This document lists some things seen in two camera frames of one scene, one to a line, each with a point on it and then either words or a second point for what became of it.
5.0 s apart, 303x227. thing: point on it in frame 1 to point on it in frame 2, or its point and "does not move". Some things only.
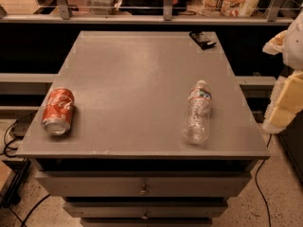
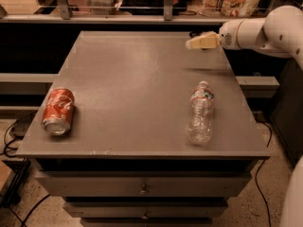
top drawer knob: [144, 191] does not move
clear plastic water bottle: [197, 128] does not move
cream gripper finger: [287, 98] to [207, 40]
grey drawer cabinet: [136, 168] does not move
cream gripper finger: [275, 45] to [206, 34]
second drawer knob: [145, 217] does not move
